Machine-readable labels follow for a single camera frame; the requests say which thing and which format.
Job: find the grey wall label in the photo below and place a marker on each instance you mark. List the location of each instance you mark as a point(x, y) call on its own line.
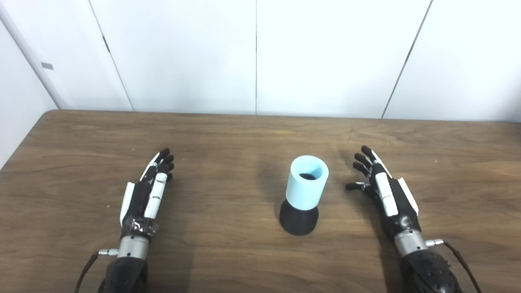
point(47, 65)

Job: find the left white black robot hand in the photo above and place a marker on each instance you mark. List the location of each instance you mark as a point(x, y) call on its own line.
point(146, 199)

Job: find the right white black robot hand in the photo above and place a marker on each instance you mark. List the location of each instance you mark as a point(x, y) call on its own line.
point(392, 199)

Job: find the black wall panel hinge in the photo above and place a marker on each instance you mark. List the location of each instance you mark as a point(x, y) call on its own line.
point(106, 44)

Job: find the black flared nozzle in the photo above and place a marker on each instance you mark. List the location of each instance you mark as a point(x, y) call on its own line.
point(299, 221)

